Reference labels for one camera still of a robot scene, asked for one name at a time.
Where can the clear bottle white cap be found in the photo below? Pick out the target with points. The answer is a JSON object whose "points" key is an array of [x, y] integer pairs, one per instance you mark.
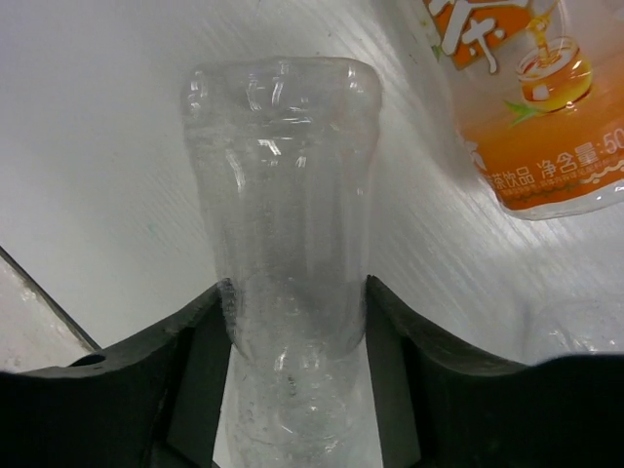
{"points": [[282, 149]]}

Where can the clear bottle printed label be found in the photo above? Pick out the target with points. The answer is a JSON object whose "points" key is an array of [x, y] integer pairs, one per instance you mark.
{"points": [[580, 326]]}

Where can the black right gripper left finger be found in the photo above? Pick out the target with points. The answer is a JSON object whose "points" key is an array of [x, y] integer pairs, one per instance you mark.
{"points": [[151, 400]]}

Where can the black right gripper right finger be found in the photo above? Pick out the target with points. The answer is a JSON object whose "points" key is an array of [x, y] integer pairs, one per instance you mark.
{"points": [[443, 402]]}

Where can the orange label tea bottle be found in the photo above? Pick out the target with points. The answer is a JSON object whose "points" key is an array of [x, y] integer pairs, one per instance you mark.
{"points": [[537, 96]]}

